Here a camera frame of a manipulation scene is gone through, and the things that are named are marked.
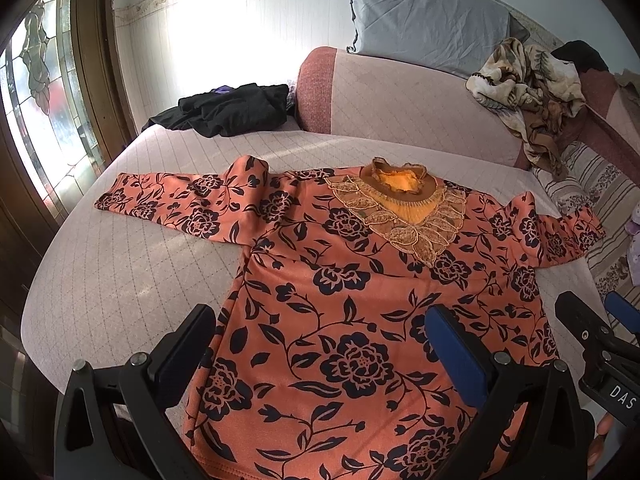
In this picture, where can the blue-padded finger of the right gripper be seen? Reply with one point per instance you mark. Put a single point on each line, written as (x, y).
(623, 311)

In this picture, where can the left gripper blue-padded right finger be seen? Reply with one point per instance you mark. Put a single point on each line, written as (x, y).
(528, 422)

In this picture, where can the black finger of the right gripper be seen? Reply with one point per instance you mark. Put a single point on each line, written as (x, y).
(582, 322)

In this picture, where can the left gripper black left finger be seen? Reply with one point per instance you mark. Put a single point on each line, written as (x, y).
(113, 422)

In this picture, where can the orange floral blouse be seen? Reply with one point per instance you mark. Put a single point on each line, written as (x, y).
(320, 367)

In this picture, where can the black clothes pile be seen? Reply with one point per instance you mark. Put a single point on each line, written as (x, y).
(228, 112)

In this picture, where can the right hand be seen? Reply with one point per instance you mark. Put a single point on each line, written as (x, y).
(596, 446)

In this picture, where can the striped floral bedsheet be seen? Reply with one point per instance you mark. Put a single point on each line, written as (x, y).
(593, 181)

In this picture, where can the brown cream floral blanket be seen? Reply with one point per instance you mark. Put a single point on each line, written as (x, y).
(534, 94)

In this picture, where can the dark garment on headboard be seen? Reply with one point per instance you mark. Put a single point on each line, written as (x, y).
(581, 55)

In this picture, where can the stained glass wooden door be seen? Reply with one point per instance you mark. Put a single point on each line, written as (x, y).
(64, 119)

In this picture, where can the pink quilted headboard cushion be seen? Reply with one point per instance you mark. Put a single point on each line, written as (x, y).
(374, 98)

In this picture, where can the grey pillow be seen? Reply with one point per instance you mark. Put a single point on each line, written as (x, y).
(453, 36)

